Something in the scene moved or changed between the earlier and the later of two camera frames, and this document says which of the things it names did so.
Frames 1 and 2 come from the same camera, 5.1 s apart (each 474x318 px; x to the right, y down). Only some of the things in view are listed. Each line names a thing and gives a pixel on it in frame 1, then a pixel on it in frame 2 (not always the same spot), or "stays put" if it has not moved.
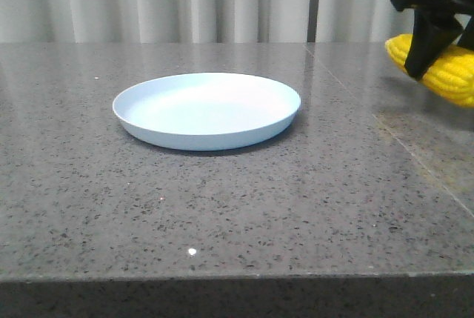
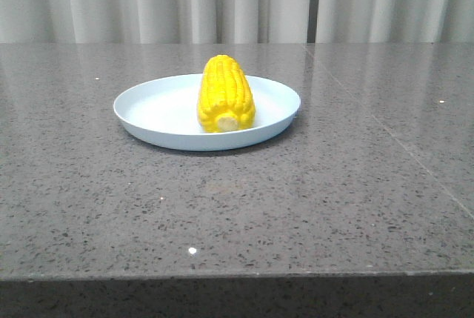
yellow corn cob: x=452 y=77 → x=224 y=101
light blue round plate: x=206 y=111 stays put
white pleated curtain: x=207 y=2 stays put
